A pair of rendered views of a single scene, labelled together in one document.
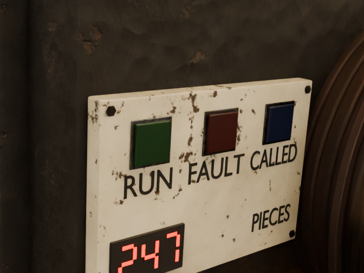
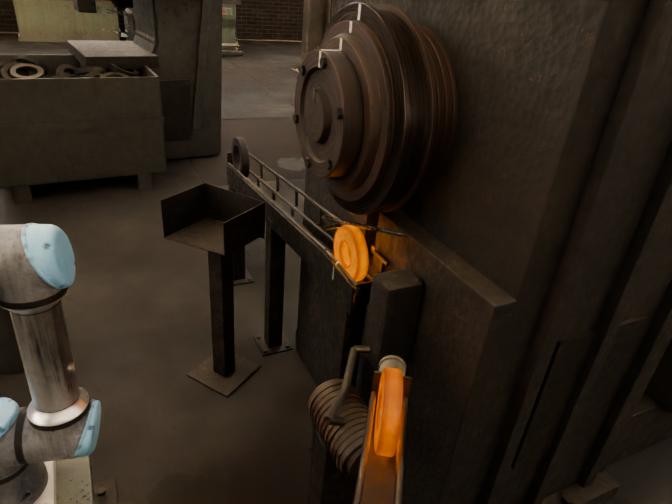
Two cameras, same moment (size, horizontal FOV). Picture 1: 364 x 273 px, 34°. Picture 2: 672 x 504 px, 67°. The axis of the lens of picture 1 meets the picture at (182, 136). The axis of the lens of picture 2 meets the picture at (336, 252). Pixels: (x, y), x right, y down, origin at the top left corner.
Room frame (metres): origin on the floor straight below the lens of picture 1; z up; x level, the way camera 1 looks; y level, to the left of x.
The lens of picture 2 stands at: (0.91, -1.54, 1.40)
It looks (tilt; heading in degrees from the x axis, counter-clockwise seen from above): 29 degrees down; 103
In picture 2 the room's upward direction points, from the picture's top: 5 degrees clockwise
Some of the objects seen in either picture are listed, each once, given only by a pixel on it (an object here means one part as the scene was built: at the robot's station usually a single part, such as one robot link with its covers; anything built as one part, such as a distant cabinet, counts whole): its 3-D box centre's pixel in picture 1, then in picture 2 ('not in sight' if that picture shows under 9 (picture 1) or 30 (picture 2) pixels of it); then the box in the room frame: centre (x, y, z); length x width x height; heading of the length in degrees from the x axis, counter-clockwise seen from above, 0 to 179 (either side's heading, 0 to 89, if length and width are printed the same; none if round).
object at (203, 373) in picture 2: not in sight; (217, 293); (0.18, -0.16, 0.36); 0.26 x 0.20 x 0.72; 165
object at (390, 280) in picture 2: not in sight; (392, 319); (0.84, -0.53, 0.68); 0.11 x 0.08 x 0.24; 40
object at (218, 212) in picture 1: (209, 180); not in sight; (0.54, -0.03, 1.15); 0.26 x 0.02 x 0.18; 130
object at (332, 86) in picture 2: not in sight; (324, 115); (0.60, -0.42, 1.11); 0.28 x 0.06 x 0.28; 130
